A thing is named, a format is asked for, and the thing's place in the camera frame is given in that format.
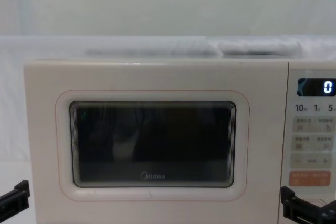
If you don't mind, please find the white table cloth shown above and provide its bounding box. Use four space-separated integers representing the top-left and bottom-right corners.
0 159 37 224

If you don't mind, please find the oven control panel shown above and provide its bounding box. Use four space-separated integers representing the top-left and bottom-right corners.
287 69 336 224

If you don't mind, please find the cream microwave oven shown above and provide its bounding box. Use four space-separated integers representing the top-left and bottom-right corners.
23 59 336 224

